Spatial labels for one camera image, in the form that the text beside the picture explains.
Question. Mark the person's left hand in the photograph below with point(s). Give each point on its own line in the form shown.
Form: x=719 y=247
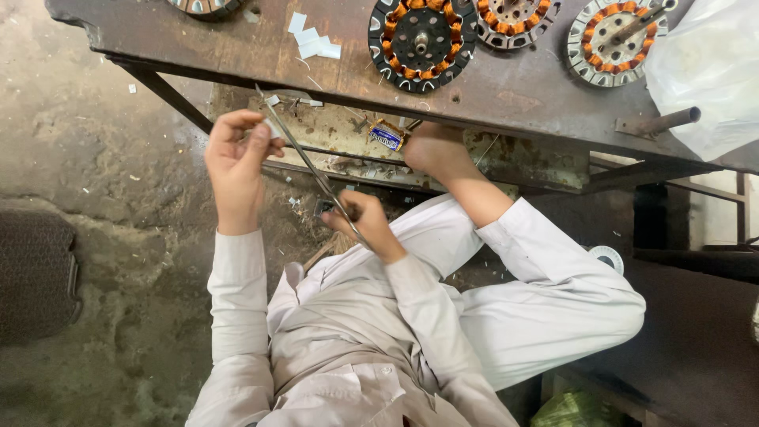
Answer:
x=234 y=172

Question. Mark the white plastic bag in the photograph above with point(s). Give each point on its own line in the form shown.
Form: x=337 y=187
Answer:
x=708 y=71

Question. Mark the white paper piece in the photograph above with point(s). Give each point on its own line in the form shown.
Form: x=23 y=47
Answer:
x=297 y=22
x=306 y=37
x=323 y=48

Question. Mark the stator with bare slots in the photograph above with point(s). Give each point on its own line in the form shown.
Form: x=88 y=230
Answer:
x=204 y=6

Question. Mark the dark bench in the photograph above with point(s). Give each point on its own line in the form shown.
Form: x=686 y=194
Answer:
x=694 y=261

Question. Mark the grey stator with copper winding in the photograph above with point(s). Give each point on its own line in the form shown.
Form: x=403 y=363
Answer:
x=513 y=21

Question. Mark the small white paper strip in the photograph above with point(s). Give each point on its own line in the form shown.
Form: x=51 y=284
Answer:
x=271 y=127

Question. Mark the black stator with copper winding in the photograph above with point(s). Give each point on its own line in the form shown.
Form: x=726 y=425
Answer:
x=422 y=44

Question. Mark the rusty metal pipe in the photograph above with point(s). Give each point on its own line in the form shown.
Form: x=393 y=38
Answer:
x=664 y=121

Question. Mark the person's right fingers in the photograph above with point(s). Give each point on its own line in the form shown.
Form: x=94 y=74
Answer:
x=344 y=216

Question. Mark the green plastic bag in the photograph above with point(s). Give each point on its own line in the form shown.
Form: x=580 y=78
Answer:
x=572 y=410

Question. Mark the white round disc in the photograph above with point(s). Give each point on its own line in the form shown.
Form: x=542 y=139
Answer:
x=608 y=258

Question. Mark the rusty metal workbench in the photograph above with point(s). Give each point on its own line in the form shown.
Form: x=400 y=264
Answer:
x=237 y=53

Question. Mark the long thin metal scissors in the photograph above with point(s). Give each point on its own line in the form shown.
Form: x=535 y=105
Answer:
x=299 y=154

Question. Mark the person's right hand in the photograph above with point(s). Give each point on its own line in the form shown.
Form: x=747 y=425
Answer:
x=370 y=225

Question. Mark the silver stator with shaft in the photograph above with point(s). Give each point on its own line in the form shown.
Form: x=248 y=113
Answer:
x=614 y=44

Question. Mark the dark woven seat cushion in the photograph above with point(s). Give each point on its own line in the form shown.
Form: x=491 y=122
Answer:
x=35 y=273

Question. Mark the blue and gold wrapper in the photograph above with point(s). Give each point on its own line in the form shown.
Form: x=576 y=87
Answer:
x=385 y=136

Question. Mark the person's white clothing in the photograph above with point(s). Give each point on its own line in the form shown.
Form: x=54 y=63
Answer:
x=533 y=296

